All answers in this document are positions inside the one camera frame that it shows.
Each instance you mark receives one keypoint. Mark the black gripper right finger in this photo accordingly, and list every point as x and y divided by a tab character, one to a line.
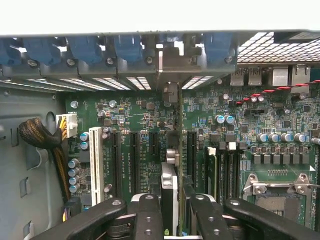
210	220

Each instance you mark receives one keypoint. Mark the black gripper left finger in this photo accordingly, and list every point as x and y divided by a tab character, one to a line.
147	220

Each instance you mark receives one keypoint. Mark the black RAM slot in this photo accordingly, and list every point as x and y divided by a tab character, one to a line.
231	170
221	172

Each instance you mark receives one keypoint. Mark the CPU socket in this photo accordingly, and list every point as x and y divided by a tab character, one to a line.
277	197

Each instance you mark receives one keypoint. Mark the black power connector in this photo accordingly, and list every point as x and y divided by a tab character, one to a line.
72	208

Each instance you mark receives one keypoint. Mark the white PCI expansion slot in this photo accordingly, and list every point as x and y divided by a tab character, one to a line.
96	162

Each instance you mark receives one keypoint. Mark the short black expansion slot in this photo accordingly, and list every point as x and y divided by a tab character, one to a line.
153	142

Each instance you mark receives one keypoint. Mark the green motherboard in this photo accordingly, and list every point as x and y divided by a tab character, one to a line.
140	112

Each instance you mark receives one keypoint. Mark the white power connector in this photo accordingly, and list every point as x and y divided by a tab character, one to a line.
71	123

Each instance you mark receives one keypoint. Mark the open PC case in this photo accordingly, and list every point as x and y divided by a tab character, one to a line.
100	71

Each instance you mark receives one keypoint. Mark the blue slot retainer clip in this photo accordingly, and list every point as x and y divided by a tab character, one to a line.
85	50
42	51
217	47
127	48

